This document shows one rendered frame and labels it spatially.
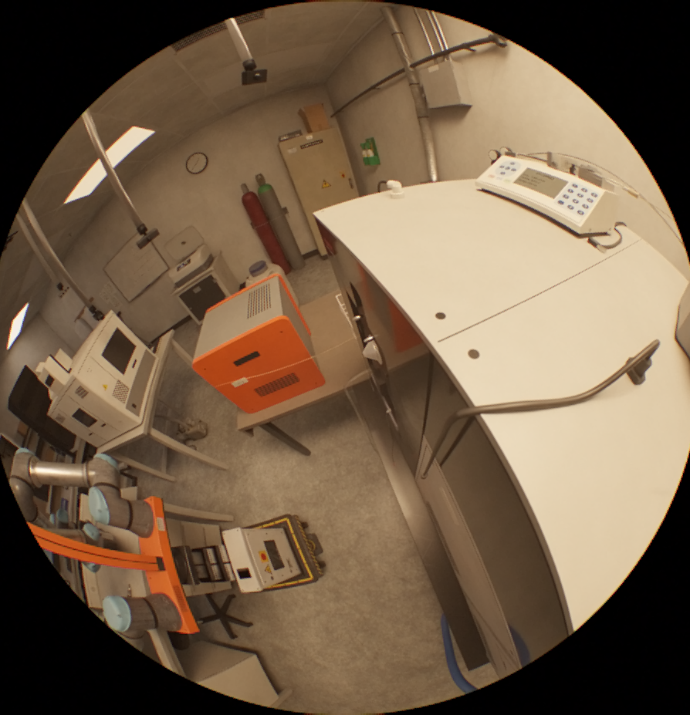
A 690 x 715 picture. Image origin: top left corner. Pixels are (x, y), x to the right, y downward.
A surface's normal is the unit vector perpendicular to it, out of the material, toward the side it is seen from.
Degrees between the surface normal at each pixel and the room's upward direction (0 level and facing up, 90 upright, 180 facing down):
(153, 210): 90
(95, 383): 90
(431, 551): 0
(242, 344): 90
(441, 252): 0
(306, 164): 90
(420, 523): 0
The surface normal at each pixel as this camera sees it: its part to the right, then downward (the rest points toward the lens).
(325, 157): 0.29, 0.70
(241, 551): -0.26, -0.60
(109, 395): 0.92, -0.39
